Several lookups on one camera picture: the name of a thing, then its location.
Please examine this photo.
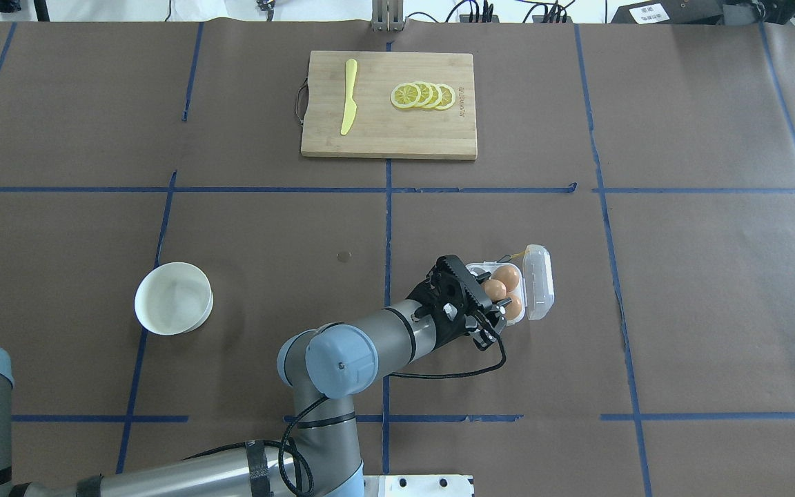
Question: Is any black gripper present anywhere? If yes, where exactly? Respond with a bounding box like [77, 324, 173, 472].
[407, 255, 507, 351]

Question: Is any brown egg from bowl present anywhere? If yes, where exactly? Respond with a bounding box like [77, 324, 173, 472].
[482, 279, 508, 302]

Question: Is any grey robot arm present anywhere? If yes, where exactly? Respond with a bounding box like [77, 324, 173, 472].
[0, 255, 517, 496]

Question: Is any brown egg front tray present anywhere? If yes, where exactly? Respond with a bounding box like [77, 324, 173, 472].
[504, 295, 523, 321]

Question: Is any brown egg tray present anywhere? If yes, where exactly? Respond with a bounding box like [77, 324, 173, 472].
[492, 264, 521, 293]
[504, 295, 523, 321]

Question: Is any brown egg rear tray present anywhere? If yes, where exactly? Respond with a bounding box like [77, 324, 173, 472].
[492, 264, 521, 293]

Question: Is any clear plastic egg box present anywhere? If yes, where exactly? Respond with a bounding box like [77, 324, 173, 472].
[466, 244, 556, 327]

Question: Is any black box with label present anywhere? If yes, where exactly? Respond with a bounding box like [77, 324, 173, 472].
[609, 1, 725, 26]

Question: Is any bamboo cutting board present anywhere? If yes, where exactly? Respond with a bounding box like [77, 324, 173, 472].
[301, 50, 478, 160]

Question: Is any lemon slice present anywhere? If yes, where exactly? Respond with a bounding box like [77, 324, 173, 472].
[422, 83, 442, 109]
[413, 81, 436, 109]
[433, 83, 455, 110]
[389, 83, 422, 109]

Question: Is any yellow plastic knife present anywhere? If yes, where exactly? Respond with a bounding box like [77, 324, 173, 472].
[340, 59, 357, 136]

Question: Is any white round bowl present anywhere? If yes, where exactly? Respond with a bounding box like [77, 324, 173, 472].
[135, 262, 214, 336]

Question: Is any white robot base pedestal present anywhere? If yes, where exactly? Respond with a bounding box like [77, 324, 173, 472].
[325, 473, 475, 496]

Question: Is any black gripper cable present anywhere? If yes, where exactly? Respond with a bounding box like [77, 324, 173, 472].
[184, 304, 507, 497]

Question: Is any metal camera stand post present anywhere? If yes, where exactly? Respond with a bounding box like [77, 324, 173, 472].
[371, 0, 406, 32]

